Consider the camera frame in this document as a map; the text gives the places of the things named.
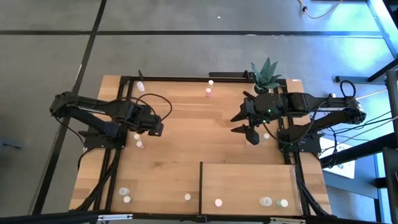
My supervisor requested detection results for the grey floor object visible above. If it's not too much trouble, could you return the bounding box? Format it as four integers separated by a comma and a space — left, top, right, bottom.
0, 136, 25, 150

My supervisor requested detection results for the white plant pot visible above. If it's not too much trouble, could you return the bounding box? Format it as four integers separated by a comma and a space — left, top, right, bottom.
251, 83, 271, 96

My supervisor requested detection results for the white printed sheet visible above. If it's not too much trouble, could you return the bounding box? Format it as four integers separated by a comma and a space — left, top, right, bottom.
320, 136, 357, 180

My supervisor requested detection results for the black flat bar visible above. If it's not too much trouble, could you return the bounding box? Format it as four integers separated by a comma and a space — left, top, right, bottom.
208, 70, 254, 79

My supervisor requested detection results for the white power cable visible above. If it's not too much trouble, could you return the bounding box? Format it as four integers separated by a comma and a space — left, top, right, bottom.
356, 89, 388, 100

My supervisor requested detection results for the beige floor cable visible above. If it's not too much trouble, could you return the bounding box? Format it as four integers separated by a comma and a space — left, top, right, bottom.
297, 0, 345, 19

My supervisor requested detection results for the green artificial plant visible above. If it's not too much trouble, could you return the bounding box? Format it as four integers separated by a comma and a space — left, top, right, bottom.
251, 57, 282, 93

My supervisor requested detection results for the black diagonal beam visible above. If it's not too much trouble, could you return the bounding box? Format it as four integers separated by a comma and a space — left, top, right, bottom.
320, 132, 398, 169

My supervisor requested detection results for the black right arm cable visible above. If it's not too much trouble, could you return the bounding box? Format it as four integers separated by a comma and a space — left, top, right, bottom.
340, 80, 358, 100

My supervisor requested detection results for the silver bracket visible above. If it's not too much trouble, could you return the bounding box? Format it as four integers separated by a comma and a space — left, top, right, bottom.
97, 213, 134, 222
269, 217, 307, 224

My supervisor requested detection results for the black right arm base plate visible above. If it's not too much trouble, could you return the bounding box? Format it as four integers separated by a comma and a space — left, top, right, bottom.
277, 127, 323, 154

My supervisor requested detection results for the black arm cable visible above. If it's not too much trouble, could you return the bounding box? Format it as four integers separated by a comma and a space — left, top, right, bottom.
118, 93, 174, 124
340, 80, 358, 100

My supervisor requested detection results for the black floor cable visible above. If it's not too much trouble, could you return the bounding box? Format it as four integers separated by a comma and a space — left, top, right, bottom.
320, 121, 341, 169

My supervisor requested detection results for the black upright post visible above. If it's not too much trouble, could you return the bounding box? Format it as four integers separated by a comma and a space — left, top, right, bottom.
381, 146, 398, 224
385, 68, 398, 138

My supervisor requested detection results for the black rig beam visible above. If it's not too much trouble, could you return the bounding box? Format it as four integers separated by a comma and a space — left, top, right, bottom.
0, 210, 103, 224

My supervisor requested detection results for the black cable bundle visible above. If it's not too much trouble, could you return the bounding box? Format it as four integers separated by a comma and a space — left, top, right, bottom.
73, 148, 121, 214
298, 180, 332, 217

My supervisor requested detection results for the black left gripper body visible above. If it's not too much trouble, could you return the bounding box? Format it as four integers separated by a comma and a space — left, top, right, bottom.
133, 105, 165, 137

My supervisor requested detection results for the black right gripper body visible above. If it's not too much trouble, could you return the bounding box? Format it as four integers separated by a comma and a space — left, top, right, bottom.
241, 90, 264, 146

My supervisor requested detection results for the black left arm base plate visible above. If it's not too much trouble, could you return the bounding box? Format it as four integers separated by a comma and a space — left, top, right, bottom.
78, 129, 128, 149

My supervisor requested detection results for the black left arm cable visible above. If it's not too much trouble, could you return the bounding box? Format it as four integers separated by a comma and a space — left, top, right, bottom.
118, 93, 174, 124

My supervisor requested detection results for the black floor stand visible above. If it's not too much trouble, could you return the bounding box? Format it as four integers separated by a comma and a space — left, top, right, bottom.
335, 57, 398, 84

